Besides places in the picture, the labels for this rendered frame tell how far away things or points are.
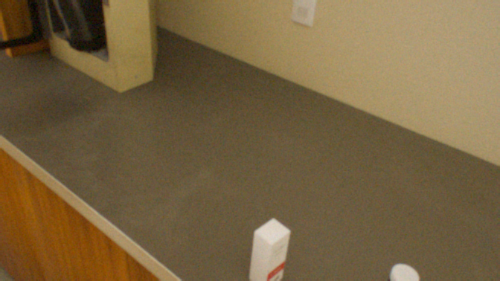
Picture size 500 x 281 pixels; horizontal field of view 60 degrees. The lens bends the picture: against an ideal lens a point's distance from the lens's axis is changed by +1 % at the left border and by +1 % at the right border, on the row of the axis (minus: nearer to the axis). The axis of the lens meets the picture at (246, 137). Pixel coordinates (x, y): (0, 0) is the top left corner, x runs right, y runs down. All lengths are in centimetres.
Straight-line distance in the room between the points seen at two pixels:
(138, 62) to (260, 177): 49
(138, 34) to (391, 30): 63
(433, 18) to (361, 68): 21
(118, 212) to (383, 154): 59
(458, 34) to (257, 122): 49
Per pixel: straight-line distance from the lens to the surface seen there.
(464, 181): 104
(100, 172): 92
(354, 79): 121
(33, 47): 146
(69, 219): 106
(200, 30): 152
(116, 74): 116
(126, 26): 113
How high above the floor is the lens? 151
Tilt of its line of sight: 34 degrees down
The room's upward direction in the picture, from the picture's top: 5 degrees clockwise
